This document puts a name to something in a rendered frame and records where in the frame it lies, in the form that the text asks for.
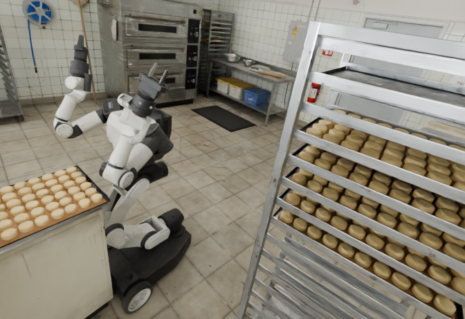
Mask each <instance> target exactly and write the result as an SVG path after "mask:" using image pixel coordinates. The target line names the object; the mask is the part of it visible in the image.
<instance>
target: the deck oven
mask: <svg viewBox="0 0 465 319"><path fill-rule="evenodd" d="M96 1H97V9H98V23H99V31H100V45H101V53H102V67H103V74H104V89H105V92H106V93H107V94H108V95H109V98H115V99H118V96H119V95H121V94H124V93H125V94H127V95H129V96H130V97H132V98H134V97H135V95H136V92H137V91H140V90H138V87H139V84H140V82H141V80H140V78H139V75H140V72H146V73H149V70H150V69H151V67H152V64H153V63H154V62H156V63H158V64H157V66H156V69H155V71H154V74H153V77H155V78H156V79H157V80H161V78H162V76H163V74H164V72H165V70H168V71H169V73H168V75H167V77H166V79H165V84H166V85H167V86H168V87H169V88H170V90H168V91H167V93H162V94H161V96H160V98H158V99H157V101H158V102H157V103H156V106H155V107H156V108H157V109H160V108H165V107H174V106H179V105H184V104H192V103H193V99H195V98H196V97H197V80H198V71H199V50H200V40H201V22H202V11H203V7H205V6H212V0H96ZM116 15H117V18H115V17H116ZM113 19H114V20H116V21H117V23H116V32H117V40H116V41H115V40H114V39H113V36H112V31H111V28H112V25H113V21H112V20H113Z"/></svg>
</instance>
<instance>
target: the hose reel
mask: <svg viewBox="0 0 465 319"><path fill-rule="evenodd" d="M22 10H23V13H24V15H25V16H26V18H27V19H28V31H29V37H30V46H31V51H32V56H33V62H34V67H35V72H36V73H37V68H36V65H35V58H34V55H33V46H32V41H31V35H30V21H31V22H33V23H34V24H36V25H38V26H42V28H43V29H44V30H45V29H46V27H45V26H49V25H51V24H53V23H54V22H55V20H56V16H57V15H56V11H55V8H54V6H53V5H52V4H51V2H49V1H48V0H24V1H23V3H22Z"/></svg>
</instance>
